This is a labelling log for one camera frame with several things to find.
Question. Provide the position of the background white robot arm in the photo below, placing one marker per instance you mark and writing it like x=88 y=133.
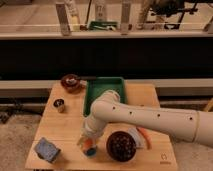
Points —
x=73 y=10

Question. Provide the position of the grey cloth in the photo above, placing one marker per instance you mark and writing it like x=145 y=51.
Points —
x=139 y=140

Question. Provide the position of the background green tray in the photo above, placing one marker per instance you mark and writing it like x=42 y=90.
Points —
x=103 y=25

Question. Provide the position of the orange carrot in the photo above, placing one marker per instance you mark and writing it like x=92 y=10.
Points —
x=145 y=135

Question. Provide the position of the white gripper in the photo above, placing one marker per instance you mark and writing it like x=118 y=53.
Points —
x=88 y=132

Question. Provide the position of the blue sponge block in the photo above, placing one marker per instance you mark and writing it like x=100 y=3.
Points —
x=46 y=150

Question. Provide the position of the orange yellow apple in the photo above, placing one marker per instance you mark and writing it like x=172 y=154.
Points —
x=88 y=144

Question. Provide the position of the red brown bowl back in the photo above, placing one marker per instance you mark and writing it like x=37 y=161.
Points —
x=71 y=83

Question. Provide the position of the dark brown bowl front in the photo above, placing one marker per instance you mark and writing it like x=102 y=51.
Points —
x=121 y=146

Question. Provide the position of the small metal cup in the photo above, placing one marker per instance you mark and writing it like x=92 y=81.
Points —
x=59 y=104

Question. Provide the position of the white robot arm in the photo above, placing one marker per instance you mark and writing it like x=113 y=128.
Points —
x=189 y=125

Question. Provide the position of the green plastic tray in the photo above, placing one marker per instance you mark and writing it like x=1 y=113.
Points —
x=97 y=87

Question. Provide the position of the black office chair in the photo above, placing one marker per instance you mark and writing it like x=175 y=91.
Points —
x=172 y=7

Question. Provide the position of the blue plastic cup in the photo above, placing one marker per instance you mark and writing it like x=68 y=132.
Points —
x=90 y=152

